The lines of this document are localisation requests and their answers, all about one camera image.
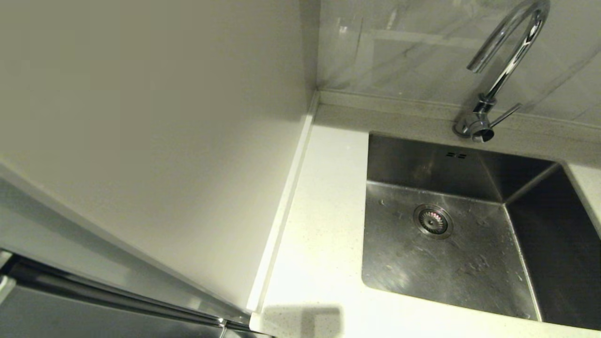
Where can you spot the round metal drain strainer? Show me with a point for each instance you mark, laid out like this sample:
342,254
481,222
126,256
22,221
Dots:
433,221

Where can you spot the grey glossy appliance door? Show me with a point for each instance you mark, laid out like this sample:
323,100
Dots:
37,319

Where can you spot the chrome gooseneck faucet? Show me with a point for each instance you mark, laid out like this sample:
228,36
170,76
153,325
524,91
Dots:
486,112

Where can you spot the white edge trim strip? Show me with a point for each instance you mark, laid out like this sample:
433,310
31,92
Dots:
281,211

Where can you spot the stainless steel sink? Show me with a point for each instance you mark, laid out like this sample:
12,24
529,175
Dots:
422,272

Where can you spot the tall white cabinet panel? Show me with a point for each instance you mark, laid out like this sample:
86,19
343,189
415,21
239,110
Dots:
141,141

